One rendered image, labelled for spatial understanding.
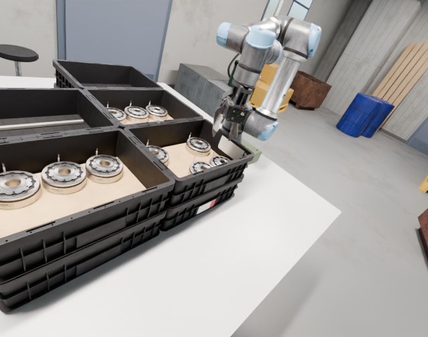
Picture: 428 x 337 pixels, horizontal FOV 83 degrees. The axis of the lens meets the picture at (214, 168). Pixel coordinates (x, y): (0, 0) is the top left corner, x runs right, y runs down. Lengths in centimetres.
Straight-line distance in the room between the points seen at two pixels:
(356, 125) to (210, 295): 551
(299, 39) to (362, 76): 643
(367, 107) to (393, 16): 250
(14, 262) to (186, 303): 39
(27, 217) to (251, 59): 69
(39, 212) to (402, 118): 795
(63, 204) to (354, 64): 740
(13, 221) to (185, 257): 44
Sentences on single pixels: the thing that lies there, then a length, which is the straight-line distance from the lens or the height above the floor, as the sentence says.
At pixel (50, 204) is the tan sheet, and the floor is 83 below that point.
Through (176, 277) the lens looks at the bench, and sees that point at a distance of 76.
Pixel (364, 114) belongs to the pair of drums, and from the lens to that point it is 595.
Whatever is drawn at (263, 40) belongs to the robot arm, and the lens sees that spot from 76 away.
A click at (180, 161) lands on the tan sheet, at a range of 93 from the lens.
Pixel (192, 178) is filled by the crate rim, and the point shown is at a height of 93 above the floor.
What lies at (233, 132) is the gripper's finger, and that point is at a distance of 87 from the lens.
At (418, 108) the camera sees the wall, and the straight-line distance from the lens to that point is 807.
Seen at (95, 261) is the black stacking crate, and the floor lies 74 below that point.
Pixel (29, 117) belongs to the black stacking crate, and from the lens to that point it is 108.
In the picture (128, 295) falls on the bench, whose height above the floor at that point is 70.
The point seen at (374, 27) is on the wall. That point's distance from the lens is 770.
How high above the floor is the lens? 134
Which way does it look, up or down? 32 degrees down
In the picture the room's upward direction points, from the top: 22 degrees clockwise
